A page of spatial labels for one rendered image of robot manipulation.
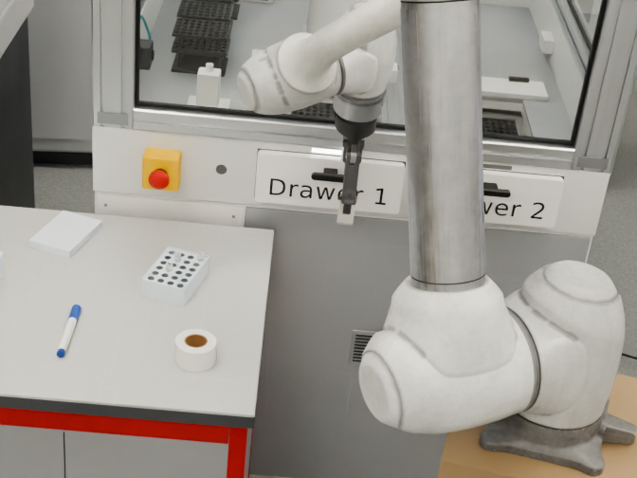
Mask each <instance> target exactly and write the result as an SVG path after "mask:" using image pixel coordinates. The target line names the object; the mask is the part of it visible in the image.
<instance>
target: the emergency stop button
mask: <svg viewBox="0 0 637 478"><path fill-rule="evenodd" d="M169 182H170V178H169V176H168V174H167V173H166V172H164V171H162V170H155V171H152V172H151V173H150V175H149V183H150V185H151V186H152V187H153V188H155V189H158V190H162V189H165V188H166V187H167V186H168V185H169Z"/></svg>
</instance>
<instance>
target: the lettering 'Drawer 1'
mask: <svg viewBox="0 0 637 478"><path fill-rule="evenodd" d="M273 180H275V181H280V182H281V183H282V191H281V192H280V193H272V187H273ZM296 186H297V187H298V186H299V185H297V184H296V185H294V186H293V184H290V194H289V196H292V189H293V187H296ZM301 187H302V188H303V187H307V188H309V189H310V191H307V190H303V191H301V192H300V196H301V197H303V198H307V197H309V198H311V197H312V188H311V187H310V186H307V185H303V186H301ZM317 189H318V198H319V199H322V197H323V195H324V193H325V190H326V194H327V199H328V200H331V197H332V195H333V193H334V190H335V188H333V189H332V191H331V194H330V196H329V194H328V189H327V188H325V187H324V190H323V192H322V195H321V196H320V191H319V187H317ZM376 190H377V191H381V193H380V199H379V202H375V204H378V205H386V203H382V197H383V190H384V189H376ZM284 191H285V183H284V182H283V181H282V180H280V179H276V178H271V179H270V191H269V194H274V195H279V194H283V193H284ZM303 192H309V195H307V196H303V195H302V193H303Z"/></svg>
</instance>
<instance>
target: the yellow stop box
mask: <svg viewBox="0 0 637 478"><path fill-rule="evenodd" d="M181 158H182V153H181V151H178V150H168V149H157V148H146V149H145V152H144V155H143V158H142V188H143V189H151V190H157V189H155V188H153V187H152V186H151V185H150V183H149V175H150V173H151V172H152V171H155V170H162V171H164V172H166V173H167V174H168V176H169V178H170V182H169V185H168V186H167V187H166V188H165V189H162V190H161V191H172V192H177V191H178V189H179V185H180V181H181Z"/></svg>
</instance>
